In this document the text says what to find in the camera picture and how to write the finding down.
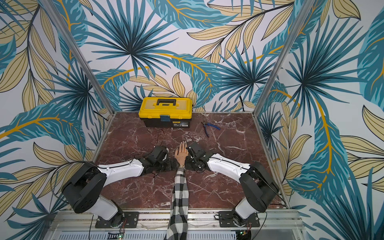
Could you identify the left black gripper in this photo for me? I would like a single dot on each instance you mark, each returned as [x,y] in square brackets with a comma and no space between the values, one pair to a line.
[169,167]

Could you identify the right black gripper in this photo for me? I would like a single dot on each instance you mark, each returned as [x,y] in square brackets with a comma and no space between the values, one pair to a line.
[190,163]

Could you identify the checkered sleeve forearm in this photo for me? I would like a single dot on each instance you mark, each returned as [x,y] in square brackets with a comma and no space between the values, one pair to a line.
[178,223]

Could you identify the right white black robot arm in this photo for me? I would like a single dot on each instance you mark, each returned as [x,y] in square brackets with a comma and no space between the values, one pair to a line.
[257,183]

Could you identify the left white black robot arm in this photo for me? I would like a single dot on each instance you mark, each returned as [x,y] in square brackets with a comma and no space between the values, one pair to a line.
[83,190]

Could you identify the mannequin hand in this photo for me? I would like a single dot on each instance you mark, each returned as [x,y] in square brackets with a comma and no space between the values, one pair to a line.
[181,154]

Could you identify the yellow black toolbox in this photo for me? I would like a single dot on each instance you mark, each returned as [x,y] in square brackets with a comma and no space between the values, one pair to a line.
[159,112]

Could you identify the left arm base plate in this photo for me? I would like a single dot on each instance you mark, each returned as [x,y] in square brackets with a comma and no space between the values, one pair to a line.
[127,220]

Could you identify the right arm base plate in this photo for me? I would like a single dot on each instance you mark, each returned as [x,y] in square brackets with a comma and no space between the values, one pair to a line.
[230,219]

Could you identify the left aluminium frame post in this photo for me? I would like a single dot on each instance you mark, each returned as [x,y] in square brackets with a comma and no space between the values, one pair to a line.
[73,46]

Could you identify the aluminium frame post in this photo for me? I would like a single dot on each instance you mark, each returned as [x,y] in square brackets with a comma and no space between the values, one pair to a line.
[73,46]
[300,20]

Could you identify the right aluminium frame post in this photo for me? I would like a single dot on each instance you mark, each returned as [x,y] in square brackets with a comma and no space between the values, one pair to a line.
[300,20]

